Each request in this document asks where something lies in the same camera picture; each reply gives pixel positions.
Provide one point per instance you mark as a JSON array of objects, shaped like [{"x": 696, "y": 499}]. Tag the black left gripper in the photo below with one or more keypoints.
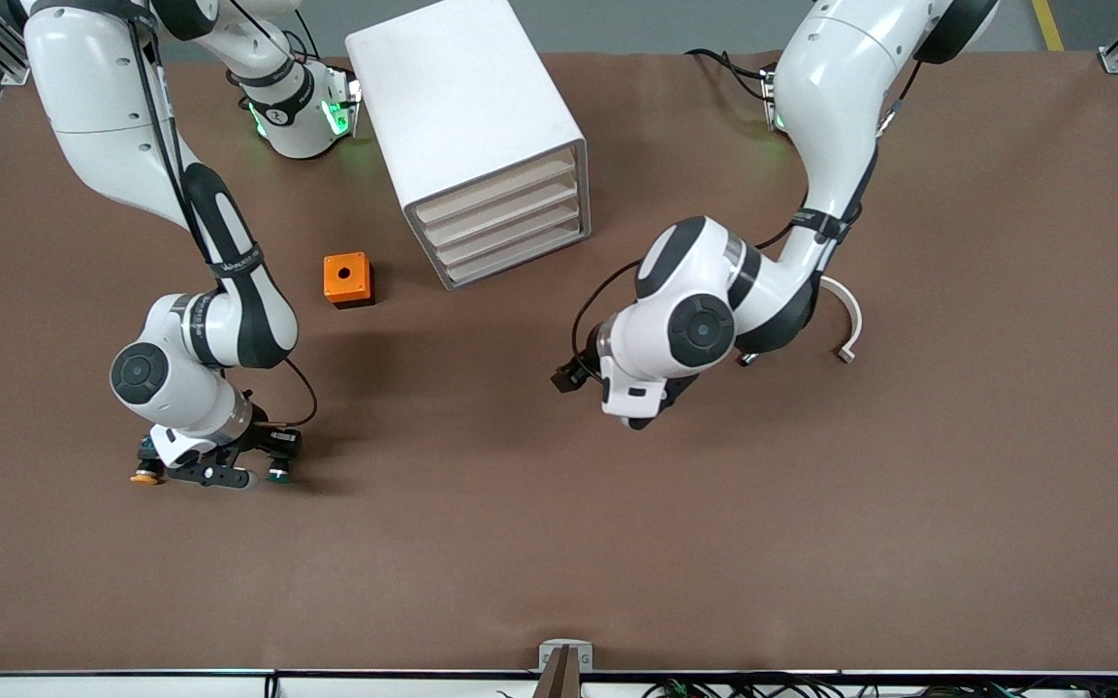
[{"x": 580, "y": 370}]

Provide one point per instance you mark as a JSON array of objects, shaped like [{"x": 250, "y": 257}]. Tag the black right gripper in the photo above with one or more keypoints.
[{"x": 265, "y": 438}]

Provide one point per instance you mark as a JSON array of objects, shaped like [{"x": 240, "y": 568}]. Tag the green mushroom push button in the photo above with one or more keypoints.
[{"x": 277, "y": 475}]

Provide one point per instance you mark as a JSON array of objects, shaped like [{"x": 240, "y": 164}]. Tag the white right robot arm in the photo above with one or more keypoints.
[{"x": 132, "y": 145}]

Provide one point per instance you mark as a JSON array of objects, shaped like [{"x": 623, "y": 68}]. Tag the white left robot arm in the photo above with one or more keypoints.
[{"x": 762, "y": 242}]

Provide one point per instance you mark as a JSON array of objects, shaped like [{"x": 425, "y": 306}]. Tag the yellow mushroom push button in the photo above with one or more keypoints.
[{"x": 143, "y": 476}]

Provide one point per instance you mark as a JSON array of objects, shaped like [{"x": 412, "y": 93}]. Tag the white curved plastic bracket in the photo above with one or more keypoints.
[{"x": 849, "y": 320}]

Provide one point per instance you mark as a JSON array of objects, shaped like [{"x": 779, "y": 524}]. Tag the orange push-button enclosure box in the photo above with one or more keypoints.
[{"x": 345, "y": 276}]

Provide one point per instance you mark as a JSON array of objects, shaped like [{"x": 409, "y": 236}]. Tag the white table edge rail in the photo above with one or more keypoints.
[{"x": 132, "y": 686}]

